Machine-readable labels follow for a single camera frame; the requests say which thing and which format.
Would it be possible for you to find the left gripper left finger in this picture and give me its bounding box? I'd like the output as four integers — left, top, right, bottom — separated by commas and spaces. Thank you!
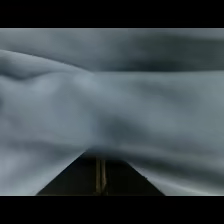
35, 152, 101, 197

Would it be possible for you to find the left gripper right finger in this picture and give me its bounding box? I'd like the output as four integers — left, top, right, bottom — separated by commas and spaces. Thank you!
100, 154, 166, 197

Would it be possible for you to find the grey garment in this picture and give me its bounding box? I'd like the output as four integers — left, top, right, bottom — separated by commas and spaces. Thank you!
0, 27, 224, 197

